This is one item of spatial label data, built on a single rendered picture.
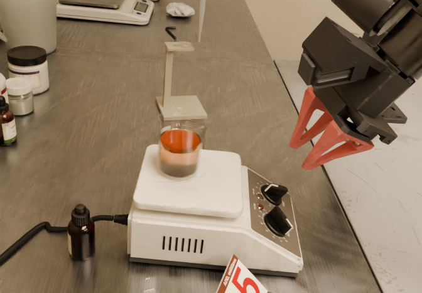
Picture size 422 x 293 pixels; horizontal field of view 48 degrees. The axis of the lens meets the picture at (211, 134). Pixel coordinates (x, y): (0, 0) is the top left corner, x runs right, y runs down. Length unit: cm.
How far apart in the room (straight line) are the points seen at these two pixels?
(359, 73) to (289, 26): 155
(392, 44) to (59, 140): 51
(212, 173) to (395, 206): 30
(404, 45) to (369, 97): 6
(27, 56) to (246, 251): 55
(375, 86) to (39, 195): 44
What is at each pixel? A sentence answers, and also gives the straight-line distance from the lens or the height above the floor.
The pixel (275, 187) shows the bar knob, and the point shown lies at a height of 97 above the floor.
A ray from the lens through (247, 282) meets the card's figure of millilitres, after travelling 53.
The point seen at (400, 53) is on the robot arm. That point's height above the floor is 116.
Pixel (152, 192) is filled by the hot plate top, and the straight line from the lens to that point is 52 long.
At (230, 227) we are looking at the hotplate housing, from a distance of 52.
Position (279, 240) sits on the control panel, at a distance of 55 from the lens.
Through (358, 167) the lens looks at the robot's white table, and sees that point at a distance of 80.
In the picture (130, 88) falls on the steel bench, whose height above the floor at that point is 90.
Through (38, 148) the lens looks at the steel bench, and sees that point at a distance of 76.
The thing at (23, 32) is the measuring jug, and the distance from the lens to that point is 107.
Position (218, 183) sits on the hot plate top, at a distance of 54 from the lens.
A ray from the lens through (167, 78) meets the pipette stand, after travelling 84.
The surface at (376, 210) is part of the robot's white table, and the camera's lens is 72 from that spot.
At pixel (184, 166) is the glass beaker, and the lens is 53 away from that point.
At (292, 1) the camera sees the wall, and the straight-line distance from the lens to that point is 199.
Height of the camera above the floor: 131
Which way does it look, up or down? 31 degrees down
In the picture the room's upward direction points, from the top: 7 degrees clockwise
